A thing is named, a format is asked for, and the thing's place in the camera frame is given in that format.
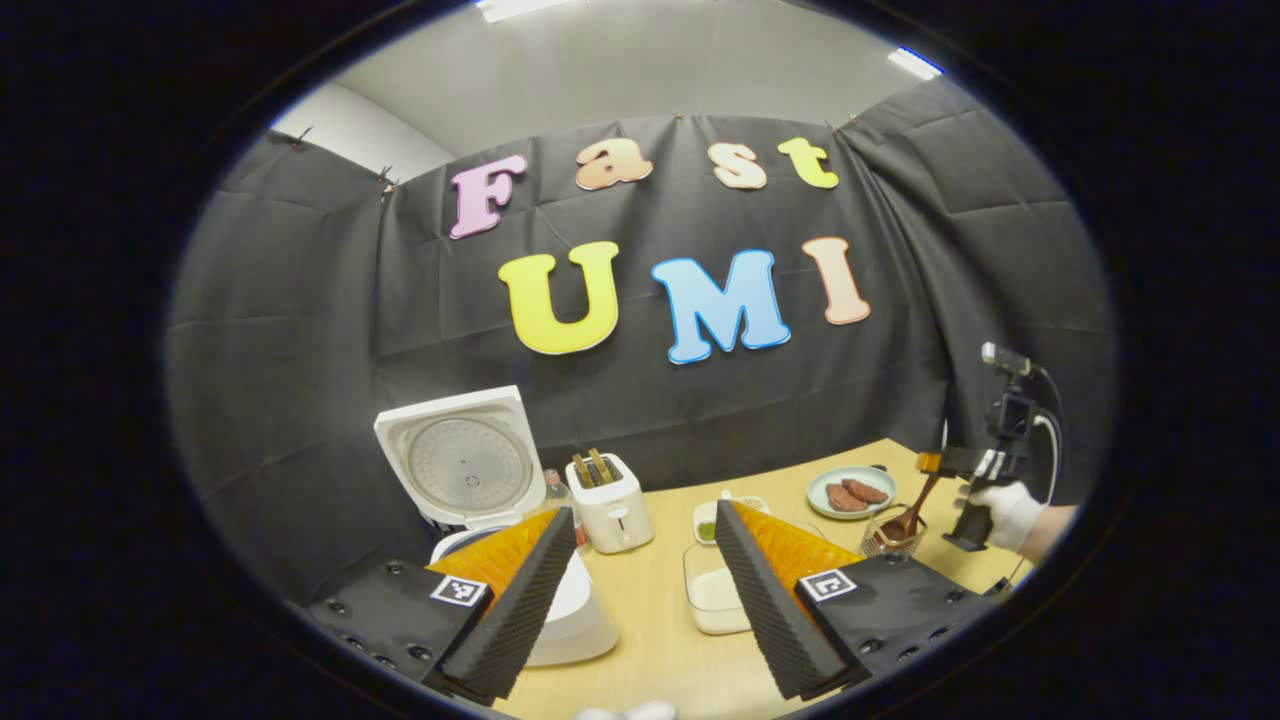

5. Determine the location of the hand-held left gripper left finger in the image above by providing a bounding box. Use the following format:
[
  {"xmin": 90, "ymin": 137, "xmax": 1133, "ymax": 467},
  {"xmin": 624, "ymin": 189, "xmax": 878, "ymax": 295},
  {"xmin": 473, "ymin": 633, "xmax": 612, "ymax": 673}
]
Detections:
[{"xmin": 305, "ymin": 506, "xmax": 579, "ymax": 706}]

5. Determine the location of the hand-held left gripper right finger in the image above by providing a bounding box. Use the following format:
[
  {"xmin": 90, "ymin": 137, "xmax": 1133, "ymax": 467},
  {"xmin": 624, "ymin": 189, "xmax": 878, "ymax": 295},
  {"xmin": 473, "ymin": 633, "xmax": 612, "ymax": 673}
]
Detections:
[{"xmin": 714, "ymin": 498, "xmax": 1001, "ymax": 701}]

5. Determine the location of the clear container of rice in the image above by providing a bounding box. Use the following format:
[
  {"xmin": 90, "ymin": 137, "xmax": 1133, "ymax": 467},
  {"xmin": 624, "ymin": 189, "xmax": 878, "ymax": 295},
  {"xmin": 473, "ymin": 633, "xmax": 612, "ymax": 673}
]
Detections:
[{"xmin": 683, "ymin": 520, "xmax": 831, "ymax": 637}]

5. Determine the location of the dark wooden spoon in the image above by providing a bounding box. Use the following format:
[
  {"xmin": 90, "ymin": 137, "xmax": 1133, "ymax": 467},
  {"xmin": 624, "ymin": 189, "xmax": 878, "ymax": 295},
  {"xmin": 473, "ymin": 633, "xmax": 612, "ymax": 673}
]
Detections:
[{"xmin": 878, "ymin": 470, "xmax": 943, "ymax": 544}]

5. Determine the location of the white rice cooker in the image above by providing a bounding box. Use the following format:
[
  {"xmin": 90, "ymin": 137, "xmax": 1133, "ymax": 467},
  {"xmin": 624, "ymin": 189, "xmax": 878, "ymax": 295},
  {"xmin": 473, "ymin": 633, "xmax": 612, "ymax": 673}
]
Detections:
[{"xmin": 373, "ymin": 385, "xmax": 621, "ymax": 668}]

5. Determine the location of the white divided grain dish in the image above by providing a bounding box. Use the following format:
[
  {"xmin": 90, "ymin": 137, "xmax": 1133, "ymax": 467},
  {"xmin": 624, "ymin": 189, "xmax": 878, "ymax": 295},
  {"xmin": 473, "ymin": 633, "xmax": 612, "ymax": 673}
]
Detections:
[{"xmin": 693, "ymin": 490, "xmax": 771, "ymax": 546}]

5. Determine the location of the clear plastic bottle red label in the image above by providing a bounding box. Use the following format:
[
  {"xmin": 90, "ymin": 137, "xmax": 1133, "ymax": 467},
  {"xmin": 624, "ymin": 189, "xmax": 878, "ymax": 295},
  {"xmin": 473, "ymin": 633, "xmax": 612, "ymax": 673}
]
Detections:
[{"xmin": 540, "ymin": 468, "xmax": 591, "ymax": 551}]

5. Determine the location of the white toaster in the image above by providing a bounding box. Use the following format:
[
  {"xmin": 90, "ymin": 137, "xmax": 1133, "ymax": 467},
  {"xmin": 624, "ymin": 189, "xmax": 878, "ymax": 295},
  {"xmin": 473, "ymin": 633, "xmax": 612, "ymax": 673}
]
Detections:
[{"xmin": 565, "ymin": 452, "xmax": 655, "ymax": 555}]

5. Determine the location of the pale green plate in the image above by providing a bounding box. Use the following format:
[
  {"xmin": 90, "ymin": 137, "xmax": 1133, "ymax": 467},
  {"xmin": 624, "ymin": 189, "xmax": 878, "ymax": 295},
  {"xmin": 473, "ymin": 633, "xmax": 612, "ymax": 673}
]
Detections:
[{"xmin": 806, "ymin": 466, "xmax": 898, "ymax": 521}]

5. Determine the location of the black backdrop cloth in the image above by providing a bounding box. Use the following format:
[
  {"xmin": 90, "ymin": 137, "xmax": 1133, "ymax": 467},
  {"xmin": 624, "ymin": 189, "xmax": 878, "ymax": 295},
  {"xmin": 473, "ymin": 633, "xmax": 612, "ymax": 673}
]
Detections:
[{"xmin": 165, "ymin": 75, "xmax": 1116, "ymax": 601}]

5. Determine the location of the small ceiling light panel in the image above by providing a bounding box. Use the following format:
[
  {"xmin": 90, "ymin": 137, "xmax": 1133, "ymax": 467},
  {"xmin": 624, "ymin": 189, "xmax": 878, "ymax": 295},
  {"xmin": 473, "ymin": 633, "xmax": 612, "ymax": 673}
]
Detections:
[{"xmin": 888, "ymin": 46, "xmax": 944, "ymax": 81}]

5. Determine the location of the large ceiling light panel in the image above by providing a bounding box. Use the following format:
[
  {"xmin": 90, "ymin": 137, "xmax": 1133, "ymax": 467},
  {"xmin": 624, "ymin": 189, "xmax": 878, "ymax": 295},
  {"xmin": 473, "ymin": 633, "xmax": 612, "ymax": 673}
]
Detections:
[{"xmin": 475, "ymin": 0, "xmax": 581, "ymax": 23}]

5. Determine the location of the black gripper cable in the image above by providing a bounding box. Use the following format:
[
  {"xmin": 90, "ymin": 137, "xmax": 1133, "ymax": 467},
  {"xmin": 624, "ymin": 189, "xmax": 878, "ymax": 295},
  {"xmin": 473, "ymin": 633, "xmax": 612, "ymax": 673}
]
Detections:
[{"xmin": 1032, "ymin": 368, "xmax": 1067, "ymax": 501}]

